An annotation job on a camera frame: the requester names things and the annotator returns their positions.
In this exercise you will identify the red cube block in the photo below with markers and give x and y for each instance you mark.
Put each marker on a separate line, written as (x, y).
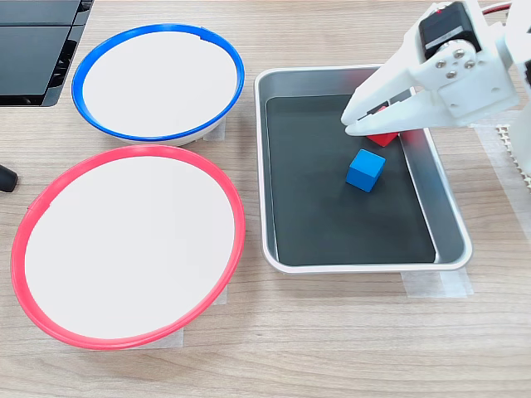
(383, 139)

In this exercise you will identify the blue cube block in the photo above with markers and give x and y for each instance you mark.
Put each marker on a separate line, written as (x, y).
(365, 170)

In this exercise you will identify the silver metal tray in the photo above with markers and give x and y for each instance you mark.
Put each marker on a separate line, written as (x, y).
(452, 232)

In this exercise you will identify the black tray liner mat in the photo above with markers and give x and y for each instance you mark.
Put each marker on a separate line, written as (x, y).
(332, 224)

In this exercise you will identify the white mesh non-slip mat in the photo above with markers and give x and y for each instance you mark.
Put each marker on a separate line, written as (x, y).
(512, 149)

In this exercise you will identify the wide clear tape sheet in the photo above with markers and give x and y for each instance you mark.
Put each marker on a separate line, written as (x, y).
(498, 166)

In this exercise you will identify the clear tape strip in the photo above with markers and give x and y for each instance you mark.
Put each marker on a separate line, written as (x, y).
(217, 130)
(222, 296)
(439, 284)
(172, 338)

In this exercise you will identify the blue-rimmed white dish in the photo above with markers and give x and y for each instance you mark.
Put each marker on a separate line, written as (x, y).
(157, 83)

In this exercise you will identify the red-rimmed white dish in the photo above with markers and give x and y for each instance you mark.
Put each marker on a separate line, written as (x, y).
(128, 248)

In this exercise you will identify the black electronic device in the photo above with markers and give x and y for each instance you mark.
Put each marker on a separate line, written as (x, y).
(29, 58)

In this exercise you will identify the black rounded object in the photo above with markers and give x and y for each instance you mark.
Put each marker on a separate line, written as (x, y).
(7, 178)

